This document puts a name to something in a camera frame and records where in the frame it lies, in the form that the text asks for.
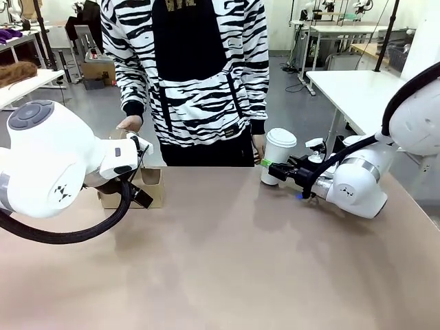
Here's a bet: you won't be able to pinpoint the white background workbench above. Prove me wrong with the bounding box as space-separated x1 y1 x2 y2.
290 19 382 73

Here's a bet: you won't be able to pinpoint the brown cardboard box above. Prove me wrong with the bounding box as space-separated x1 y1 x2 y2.
81 60 117 87

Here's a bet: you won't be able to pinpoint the white side table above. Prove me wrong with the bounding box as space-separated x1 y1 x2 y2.
305 69 413 162

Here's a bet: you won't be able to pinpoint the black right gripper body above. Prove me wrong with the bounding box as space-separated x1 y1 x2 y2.
294 157 316 197

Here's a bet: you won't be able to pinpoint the black left arm cable sleeve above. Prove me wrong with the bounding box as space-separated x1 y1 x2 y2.
0 151 154 245

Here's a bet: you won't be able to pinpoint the person's right forearm striped sleeve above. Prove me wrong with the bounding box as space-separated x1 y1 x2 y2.
113 47 155 118

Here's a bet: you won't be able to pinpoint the dark wire basket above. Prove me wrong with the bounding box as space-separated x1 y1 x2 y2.
387 46 410 74

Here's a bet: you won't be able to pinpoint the black right arm cable sleeve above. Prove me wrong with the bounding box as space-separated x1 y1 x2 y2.
301 61 440 201

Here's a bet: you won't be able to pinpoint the person's left forearm striped sleeve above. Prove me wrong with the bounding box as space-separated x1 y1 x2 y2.
240 47 270 135

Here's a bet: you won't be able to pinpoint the black trousers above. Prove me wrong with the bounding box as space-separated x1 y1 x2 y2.
159 129 257 168

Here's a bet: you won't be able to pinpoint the purple cloth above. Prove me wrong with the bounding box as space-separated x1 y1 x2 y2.
0 28 24 45

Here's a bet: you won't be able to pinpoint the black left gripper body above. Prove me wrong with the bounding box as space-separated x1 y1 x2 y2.
132 187 154 209

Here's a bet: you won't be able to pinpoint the brown furry object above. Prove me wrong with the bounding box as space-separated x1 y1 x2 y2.
0 60 39 89

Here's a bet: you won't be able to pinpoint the person's right hand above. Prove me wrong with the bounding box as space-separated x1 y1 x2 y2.
115 115 144 135

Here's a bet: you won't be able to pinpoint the brown cardboard cup carrier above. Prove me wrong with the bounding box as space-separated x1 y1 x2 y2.
97 129 166 210

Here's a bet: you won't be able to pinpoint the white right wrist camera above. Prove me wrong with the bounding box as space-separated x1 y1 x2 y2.
305 137 327 164

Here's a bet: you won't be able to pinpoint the black arm cable sleeve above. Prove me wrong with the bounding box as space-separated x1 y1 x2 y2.
301 61 440 201
0 151 154 245

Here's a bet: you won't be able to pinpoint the white table with fur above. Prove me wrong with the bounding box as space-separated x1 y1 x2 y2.
0 68 66 111

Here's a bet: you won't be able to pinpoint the black stand pole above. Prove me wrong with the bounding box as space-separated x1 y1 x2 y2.
32 0 68 90
373 0 402 73

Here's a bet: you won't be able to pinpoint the person's left hand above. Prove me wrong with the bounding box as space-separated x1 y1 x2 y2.
252 133 267 162

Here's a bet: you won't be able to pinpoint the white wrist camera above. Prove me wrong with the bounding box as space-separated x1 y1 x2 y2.
126 133 154 157
305 137 327 164

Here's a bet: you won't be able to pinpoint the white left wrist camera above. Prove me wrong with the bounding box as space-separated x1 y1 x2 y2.
126 133 154 157

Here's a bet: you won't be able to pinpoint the zebra striped hoodie torso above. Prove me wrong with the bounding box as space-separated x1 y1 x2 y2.
100 0 270 149

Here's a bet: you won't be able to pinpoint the black jacket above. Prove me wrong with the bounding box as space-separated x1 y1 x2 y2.
66 0 104 56

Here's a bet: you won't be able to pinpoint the white paper cup with lid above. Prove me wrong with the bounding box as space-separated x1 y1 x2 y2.
260 127 298 186

